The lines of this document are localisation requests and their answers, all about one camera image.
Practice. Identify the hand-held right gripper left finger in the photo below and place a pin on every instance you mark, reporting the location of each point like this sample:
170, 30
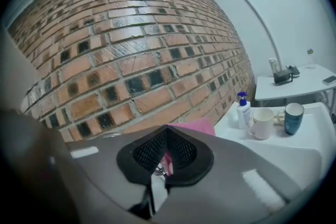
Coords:
105, 165

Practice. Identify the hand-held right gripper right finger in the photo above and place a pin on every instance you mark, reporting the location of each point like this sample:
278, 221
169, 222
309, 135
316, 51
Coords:
231, 165

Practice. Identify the pink cloth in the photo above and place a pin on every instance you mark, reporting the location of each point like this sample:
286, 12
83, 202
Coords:
197, 124

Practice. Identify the white mug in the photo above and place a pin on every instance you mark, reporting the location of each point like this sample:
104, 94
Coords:
262, 126

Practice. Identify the white soap bottle blue pump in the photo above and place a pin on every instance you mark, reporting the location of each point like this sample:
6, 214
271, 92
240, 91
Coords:
242, 112

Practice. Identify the dark blue cup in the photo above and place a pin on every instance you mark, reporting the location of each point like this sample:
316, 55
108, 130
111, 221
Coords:
292, 123

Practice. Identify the black device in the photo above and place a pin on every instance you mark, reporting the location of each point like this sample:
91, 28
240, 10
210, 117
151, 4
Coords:
283, 76

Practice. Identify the white table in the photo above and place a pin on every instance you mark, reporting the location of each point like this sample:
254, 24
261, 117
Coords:
302, 86

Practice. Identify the small white bottle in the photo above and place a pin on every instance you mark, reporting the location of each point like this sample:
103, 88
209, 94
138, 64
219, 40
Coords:
273, 64

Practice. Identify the smartphone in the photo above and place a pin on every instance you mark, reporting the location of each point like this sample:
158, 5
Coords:
329, 79

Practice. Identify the small green wall sticker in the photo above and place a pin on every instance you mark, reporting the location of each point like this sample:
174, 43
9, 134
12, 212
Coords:
310, 51

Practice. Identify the white wall conduit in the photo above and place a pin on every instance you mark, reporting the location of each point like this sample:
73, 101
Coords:
258, 14

